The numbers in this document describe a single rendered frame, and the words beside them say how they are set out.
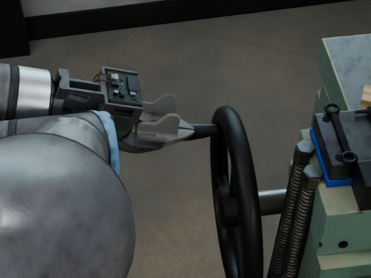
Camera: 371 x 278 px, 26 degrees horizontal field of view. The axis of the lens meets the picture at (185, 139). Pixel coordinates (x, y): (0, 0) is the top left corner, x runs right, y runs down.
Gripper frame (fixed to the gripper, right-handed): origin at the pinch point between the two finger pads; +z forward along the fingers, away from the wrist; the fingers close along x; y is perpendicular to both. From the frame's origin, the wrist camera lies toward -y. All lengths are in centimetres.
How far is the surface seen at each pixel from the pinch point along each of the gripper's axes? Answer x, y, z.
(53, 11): 123, -82, 3
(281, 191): -8.5, -0.3, 13.9
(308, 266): 0.5, -31.5, 36.1
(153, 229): 44, -83, 28
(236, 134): -7.7, 9.2, 2.9
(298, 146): -12.4, 13.3, 9.0
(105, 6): 124, -77, 19
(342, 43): 12.8, 11.1, 24.1
